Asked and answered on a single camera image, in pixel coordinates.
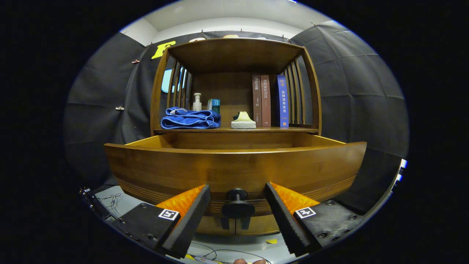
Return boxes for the blue book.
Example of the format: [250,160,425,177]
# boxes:
[277,75,289,128]

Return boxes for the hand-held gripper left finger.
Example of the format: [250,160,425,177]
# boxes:
[110,184,211,259]

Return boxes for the thin floor cable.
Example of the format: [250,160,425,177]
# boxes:
[187,242,272,264]

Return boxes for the black electronic device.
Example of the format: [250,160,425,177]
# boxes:
[82,189,117,223]

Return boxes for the folded blue towel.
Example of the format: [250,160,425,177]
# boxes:
[160,107,221,129]

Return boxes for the pale green scrubbing brush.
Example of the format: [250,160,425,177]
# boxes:
[230,111,256,129]

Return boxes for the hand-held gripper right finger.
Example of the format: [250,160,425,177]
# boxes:
[265,182,367,257]

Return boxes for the wooden cabinet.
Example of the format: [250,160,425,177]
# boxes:
[149,37,323,236]

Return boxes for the dark brown book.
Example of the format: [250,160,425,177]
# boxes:
[252,75,263,128]

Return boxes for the wooden cabinet door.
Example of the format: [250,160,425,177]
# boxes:
[235,214,281,235]
[194,216,236,236]

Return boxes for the reddish brown book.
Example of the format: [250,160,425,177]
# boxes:
[261,75,272,128]

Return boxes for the tangled thin cables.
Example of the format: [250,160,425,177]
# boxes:
[97,193,123,217]

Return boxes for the wooden countertop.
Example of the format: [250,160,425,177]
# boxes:
[153,126,319,134]

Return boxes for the wooden drawer with black knob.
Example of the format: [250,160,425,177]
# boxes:
[104,132,368,219]

